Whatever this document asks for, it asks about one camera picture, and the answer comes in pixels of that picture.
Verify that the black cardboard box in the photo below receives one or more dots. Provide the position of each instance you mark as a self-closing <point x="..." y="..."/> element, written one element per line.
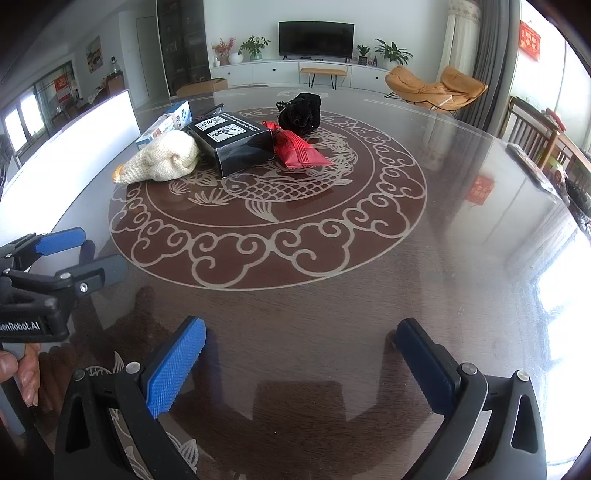
<point x="240" y="157"/>

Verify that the red cloth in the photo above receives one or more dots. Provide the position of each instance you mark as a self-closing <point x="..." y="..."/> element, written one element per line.
<point x="556" y="119"/>

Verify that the framed wall painting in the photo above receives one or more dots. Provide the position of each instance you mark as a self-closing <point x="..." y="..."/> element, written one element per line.
<point x="93" y="54"/>

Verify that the blue white carton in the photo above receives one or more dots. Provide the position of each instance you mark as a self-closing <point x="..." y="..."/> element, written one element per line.
<point x="181" y="113"/>

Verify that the red foil packet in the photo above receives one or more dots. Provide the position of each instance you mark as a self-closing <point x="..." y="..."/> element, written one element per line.
<point x="300" y="152"/>

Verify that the white round vase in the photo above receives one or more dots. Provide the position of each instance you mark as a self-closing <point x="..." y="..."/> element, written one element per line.
<point x="235" y="58"/>

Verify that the grey curtain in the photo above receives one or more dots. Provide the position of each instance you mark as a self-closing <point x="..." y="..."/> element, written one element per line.
<point x="491" y="60"/>

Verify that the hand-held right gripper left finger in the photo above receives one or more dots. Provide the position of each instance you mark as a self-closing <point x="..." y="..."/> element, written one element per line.
<point x="175" y="364"/>

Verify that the large green potted plant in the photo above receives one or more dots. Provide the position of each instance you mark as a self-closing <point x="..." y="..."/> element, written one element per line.
<point x="392" y="50"/>

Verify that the wooden bench black legs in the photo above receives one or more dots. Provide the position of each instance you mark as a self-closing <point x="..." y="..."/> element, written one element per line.
<point x="323" y="71"/>

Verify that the red flower plant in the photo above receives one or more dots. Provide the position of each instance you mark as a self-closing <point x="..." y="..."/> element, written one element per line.
<point x="222" y="48"/>

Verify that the glass patterned desktop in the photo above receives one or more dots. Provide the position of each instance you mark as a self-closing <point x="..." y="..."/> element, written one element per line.
<point x="461" y="258"/>

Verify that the cream knit glove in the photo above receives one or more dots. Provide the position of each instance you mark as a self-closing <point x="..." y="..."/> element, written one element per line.
<point x="171" y="157"/>

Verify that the black television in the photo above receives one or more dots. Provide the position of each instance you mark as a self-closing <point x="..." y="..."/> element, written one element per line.
<point x="315" y="39"/>

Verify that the white sheer curtain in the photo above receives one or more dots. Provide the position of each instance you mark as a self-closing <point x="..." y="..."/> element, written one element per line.
<point x="459" y="41"/>

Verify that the dark wooden slatted chair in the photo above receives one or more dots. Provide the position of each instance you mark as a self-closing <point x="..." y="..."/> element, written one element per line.
<point x="526" y="124"/>

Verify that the dark glass cabinet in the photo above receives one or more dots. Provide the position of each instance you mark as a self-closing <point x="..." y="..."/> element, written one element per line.
<point x="183" y="46"/>

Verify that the white television cabinet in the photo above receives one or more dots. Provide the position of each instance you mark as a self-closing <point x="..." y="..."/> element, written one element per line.
<point x="277" y="73"/>

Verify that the red wall hanging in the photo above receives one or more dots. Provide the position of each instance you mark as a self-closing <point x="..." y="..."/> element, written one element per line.
<point x="530" y="40"/>

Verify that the person's left hand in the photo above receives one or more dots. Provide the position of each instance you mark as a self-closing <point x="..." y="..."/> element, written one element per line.
<point x="31" y="369"/>

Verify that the dark flat object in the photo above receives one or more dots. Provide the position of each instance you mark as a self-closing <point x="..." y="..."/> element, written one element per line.
<point x="531" y="166"/>

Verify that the green leafy potted plant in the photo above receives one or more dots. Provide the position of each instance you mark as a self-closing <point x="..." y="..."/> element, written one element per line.
<point x="255" y="46"/>

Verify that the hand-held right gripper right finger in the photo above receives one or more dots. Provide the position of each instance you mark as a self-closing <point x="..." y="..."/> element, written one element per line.
<point x="429" y="364"/>

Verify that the white printed carton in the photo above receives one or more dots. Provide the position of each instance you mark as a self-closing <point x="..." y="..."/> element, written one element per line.
<point x="154" y="134"/>

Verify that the red window paper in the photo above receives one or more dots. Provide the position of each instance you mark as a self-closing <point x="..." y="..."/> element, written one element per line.
<point x="63" y="89"/>

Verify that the small black velvet scrunchie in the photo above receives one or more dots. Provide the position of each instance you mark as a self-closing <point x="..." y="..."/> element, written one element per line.
<point x="300" y="115"/>

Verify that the white door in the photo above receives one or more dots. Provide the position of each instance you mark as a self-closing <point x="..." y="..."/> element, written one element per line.
<point x="146" y="57"/>

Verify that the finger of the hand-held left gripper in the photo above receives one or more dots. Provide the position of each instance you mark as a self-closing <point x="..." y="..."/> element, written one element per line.
<point x="60" y="241"/>
<point x="108" y="268"/>

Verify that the small plant dark pot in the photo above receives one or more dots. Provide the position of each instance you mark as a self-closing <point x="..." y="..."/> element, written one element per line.
<point x="363" y="57"/>

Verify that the orange lounge chair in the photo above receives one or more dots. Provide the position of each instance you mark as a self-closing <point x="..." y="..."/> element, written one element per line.
<point x="415" y="85"/>

